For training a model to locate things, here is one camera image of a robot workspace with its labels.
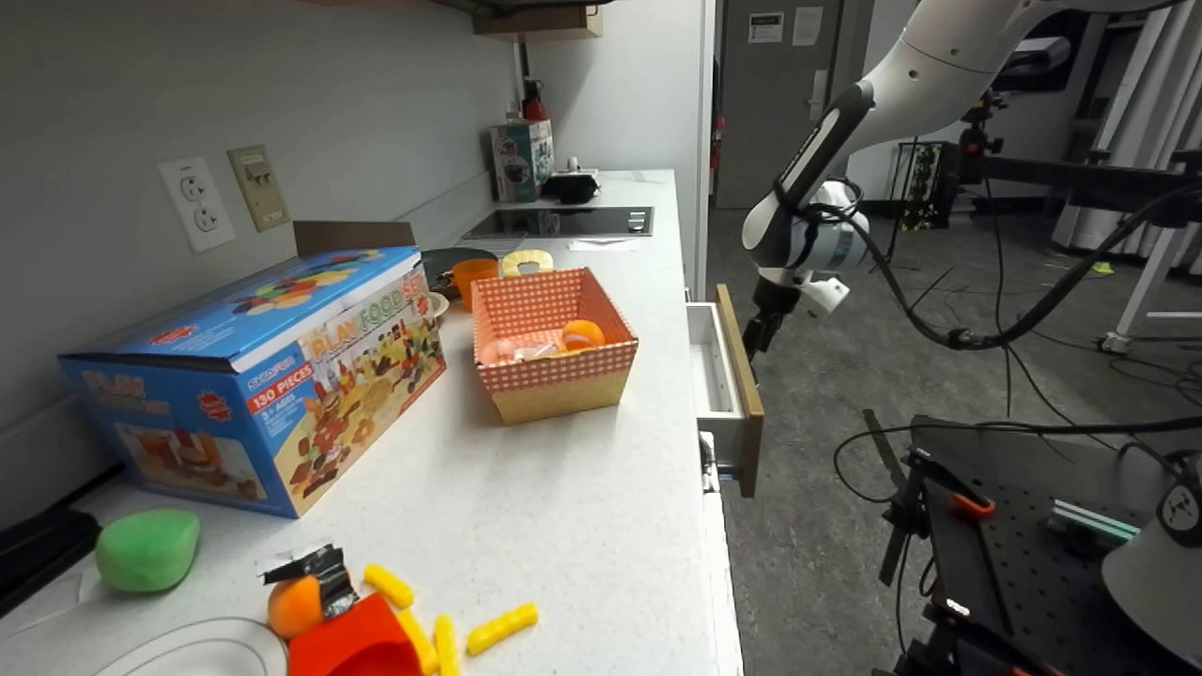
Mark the white table frame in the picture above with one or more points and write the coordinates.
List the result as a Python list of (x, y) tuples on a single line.
[(1150, 282)]

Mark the orange clamp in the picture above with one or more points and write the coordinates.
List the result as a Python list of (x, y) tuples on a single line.
[(974, 504)]

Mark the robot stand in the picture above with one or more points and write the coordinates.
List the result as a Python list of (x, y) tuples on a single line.
[(1014, 554)]

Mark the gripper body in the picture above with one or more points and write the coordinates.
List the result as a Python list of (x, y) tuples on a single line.
[(776, 299)]

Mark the small white bowl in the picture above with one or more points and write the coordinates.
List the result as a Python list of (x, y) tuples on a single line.
[(439, 305)]

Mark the black dotted board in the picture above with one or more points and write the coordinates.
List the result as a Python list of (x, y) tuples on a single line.
[(925, 186)]

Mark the beige switch plate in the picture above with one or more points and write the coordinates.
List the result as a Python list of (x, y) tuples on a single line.
[(258, 188)]

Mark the orange checkered paper basket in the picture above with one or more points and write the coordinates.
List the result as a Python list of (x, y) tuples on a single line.
[(554, 376)]

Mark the brown cardboard box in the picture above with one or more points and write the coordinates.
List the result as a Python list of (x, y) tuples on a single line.
[(352, 235)]

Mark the yellow toy fry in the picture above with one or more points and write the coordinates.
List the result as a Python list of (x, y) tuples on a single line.
[(419, 640), (502, 628), (447, 648), (388, 586)]

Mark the orange plastic cup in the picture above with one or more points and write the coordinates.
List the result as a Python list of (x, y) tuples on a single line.
[(472, 279)]

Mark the red fire extinguisher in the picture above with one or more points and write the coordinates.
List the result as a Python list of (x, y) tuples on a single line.
[(534, 103)]

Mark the teal appliance box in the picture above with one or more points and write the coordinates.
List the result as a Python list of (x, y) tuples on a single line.
[(519, 161)]

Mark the white plate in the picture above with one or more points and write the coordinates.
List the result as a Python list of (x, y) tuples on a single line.
[(188, 648)]

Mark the pale green bar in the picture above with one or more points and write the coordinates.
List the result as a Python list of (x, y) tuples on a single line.
[(1089, 521)]

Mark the red toy fries holder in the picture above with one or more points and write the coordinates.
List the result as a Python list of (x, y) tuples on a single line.
[(352, 643)]

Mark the grey door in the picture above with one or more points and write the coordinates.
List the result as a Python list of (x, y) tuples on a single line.
[(779, 122)]

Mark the drawer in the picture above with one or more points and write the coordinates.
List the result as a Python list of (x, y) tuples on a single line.
[(725, 394)]

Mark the play food set box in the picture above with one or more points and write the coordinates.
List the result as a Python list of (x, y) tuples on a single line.
[(282, 376)]

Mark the black flat object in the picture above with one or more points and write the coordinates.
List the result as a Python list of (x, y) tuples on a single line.
[(42, 554)]

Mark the pink toy food pieces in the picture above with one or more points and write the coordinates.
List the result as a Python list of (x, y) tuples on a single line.
[(516, 350)]

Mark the orange toy fruit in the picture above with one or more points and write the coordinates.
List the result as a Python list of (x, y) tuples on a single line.
[(583, 333)]

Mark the wooden wall cabinet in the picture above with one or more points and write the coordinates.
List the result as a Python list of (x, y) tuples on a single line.
[(540, 23)]

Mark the white wall socket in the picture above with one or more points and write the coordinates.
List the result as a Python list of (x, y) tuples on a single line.
[(197, 205)]

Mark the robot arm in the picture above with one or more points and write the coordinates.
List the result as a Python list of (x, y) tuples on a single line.
[(930, 66)]

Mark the black cooktop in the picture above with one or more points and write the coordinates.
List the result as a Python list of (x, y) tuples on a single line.
[(573, 222)]

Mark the black and white device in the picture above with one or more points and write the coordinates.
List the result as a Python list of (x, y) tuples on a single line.
[(570, 185)]

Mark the camera on mount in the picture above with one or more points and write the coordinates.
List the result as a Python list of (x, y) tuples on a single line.
[(977, 131)]

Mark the green plush toy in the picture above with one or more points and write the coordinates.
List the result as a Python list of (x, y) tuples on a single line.
[(146, 551)]

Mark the dark toy pan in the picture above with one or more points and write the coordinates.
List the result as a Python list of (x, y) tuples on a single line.
[(441, 263)]

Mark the orange toy ball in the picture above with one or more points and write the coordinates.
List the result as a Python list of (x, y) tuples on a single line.
[(293, 608)]

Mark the white paper sheet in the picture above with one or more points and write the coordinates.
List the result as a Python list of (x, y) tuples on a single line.
[(601, 244)]

